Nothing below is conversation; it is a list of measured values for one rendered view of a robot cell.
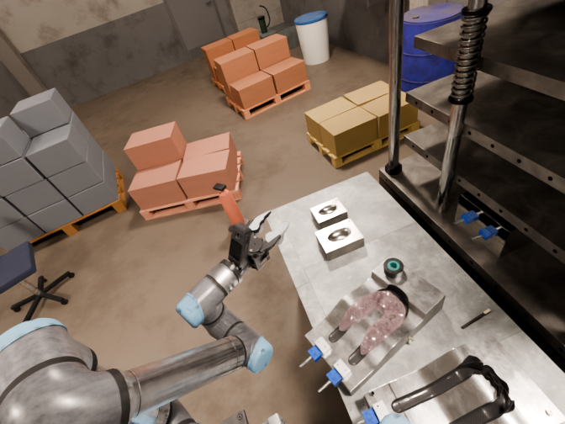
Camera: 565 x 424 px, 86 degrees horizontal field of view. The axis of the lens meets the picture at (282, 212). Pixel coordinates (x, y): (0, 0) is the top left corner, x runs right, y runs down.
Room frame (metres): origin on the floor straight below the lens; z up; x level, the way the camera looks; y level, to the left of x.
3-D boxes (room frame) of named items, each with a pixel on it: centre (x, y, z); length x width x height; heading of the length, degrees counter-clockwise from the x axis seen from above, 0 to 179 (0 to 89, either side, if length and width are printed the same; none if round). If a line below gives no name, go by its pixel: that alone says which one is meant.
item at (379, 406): (0.22, -0.05, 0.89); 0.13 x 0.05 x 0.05; 95
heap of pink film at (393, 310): (0.53, -0.21, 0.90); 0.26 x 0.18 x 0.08; 112
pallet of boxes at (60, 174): (3.43, 2.52, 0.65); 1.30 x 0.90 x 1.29; 103
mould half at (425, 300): (0.53, -0.21, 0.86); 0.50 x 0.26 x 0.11; 112
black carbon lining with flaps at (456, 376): (0.19, -0.31, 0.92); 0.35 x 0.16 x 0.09; 95
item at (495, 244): (0.80, -1.07, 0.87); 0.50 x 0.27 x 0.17; 95
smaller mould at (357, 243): (0.98, -0.23, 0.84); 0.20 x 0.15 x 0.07; 95
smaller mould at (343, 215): (1.19, -0.24, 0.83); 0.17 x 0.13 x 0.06; 95
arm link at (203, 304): (0.45, 0.26, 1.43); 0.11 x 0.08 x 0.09; 127
